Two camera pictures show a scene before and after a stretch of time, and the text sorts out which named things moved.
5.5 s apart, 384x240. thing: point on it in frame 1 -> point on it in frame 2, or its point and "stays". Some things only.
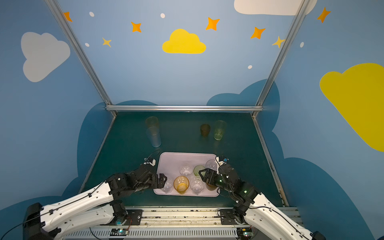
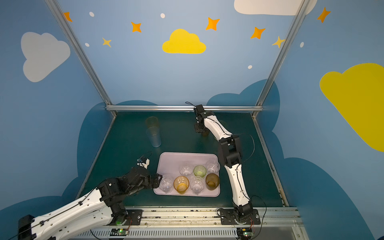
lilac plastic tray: (181, 170) stays
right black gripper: (210, 176) -> (200, 126)
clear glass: (185, 170) stays
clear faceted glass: (211, 164) stays
